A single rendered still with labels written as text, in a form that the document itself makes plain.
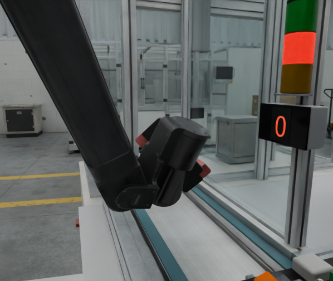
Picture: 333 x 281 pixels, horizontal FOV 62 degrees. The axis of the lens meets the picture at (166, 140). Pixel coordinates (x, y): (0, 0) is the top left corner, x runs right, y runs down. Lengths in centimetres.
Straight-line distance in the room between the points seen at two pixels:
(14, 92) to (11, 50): 108
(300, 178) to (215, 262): 24
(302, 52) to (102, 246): 64
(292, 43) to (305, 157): 21
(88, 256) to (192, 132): 50
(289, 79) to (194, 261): 40
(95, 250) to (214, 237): 30
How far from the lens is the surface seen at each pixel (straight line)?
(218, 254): 66
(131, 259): 56
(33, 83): 853
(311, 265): 54
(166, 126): 36
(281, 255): 63
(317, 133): 51
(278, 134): 54
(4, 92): 873
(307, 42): 54
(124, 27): 131
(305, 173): 58
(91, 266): 73
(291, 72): 53
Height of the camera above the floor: 127
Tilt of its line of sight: 11 degrees down
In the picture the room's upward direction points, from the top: straight up
